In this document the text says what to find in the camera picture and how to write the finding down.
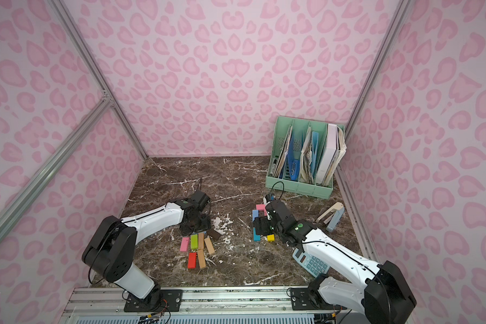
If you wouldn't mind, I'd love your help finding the teal block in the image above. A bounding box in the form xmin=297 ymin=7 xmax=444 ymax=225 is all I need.
xmin=253 ymin=229 xmax=261 ymax=242

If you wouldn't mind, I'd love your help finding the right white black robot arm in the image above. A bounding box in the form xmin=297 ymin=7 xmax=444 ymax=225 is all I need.
xmin=252 ymin=197 xmax=417 ymax=323

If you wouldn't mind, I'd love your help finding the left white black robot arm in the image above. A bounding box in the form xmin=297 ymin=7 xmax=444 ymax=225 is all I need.
xmin=82 ymin=190 xmax=211 ymax=304

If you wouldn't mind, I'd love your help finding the green block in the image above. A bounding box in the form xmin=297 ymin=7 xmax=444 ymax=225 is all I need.
xmin=190 ymin=234 xmax=198 ymax=251

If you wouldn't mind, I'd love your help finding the wooden block upright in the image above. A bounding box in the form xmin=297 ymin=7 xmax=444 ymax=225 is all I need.
xmin=198 ymin=232 xmax=205 ymax=251

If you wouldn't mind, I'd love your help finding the dark brown block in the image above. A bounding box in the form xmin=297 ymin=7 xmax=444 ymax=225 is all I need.
xmin=207 ymin=229 xmax=221 ymax=240

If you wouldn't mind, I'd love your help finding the pink block lower left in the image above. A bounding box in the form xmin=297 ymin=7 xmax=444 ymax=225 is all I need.
xmin=180 ymin=237 xmax=190 ymax=252

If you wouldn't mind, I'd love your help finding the wooden block tilted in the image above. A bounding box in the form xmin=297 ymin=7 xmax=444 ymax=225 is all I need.
xmin=204 ymin=237 xmax=215 ymax=255

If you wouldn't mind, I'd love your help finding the red block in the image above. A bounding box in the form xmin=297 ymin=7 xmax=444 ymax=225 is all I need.
xmin=187 ymin=252 xmax=198 ymax=269

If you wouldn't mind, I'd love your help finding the wooden block bottom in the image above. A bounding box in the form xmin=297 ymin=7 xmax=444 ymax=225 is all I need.
xmin=197 ymin=249 xmax=207 ymax=269

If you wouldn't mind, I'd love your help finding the beige blue stapler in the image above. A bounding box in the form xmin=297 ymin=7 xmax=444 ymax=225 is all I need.
xmin=316 ymin=202 xmax=345 ymax=232

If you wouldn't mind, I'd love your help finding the light blue calculator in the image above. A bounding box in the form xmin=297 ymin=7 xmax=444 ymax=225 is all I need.
xmin=292 ymin=248 xmax=330 ymax=278

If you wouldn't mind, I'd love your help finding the blue mesh folder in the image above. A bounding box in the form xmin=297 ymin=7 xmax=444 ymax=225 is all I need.
xmin=286 ymin=135 xmax=300 ymax=181

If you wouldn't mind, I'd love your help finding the green desktop file organizer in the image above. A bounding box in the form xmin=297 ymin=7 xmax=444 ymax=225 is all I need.
xmin=265 ymin=116 xmax=347 ymax=199

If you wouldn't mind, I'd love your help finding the white binder folder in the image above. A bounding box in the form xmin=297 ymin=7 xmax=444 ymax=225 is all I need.
xmin=315 ymin=124 xmax=339 ymax=185

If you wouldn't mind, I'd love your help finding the aluminium mounting rail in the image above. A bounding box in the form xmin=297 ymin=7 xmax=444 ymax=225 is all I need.
xmin=63 ymin=282 xmax=359 ymax=318

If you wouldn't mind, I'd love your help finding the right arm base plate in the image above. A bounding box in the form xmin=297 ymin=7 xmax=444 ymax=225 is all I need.
xmin=286 ymin=288 xmax=331 ymax=311

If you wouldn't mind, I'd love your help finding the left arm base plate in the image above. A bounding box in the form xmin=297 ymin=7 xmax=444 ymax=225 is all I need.
xmin=124 ymin=288 xmax=184 ymax=313

